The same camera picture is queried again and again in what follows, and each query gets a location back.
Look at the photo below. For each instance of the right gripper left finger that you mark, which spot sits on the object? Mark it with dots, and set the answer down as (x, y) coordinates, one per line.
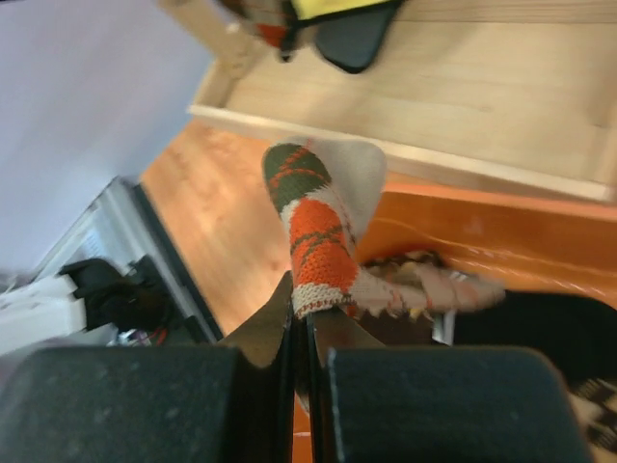
(231, 401)

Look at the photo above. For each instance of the wooden drying rack frame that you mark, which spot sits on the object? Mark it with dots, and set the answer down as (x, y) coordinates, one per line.
(504, 96)

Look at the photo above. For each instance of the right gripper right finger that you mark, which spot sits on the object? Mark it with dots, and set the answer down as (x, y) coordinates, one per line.
(374, 403)

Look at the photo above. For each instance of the orange plastic basket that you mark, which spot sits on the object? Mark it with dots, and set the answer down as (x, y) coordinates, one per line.
(557, 259)

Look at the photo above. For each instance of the orange brown argyle sock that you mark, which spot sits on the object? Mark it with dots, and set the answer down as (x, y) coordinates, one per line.
(326, 193)

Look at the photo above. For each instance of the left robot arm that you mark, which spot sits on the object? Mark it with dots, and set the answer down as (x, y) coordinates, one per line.
(89, 300)

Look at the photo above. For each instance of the black sock yellow trim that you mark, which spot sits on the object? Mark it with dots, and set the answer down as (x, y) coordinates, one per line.
(349, 34)

